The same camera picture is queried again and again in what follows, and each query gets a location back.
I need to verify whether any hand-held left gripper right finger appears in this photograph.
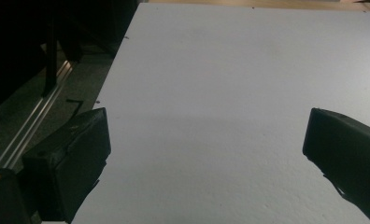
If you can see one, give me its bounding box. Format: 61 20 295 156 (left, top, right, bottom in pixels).
302 107 370 224

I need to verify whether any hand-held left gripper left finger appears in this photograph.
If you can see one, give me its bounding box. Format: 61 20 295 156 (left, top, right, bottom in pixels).
19 106 112 224

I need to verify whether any black stand leg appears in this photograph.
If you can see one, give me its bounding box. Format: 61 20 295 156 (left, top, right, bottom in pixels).
41 12 59 98

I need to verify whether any aluminium floor rail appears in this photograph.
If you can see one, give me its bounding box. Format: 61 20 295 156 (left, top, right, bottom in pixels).
0 60 74 171

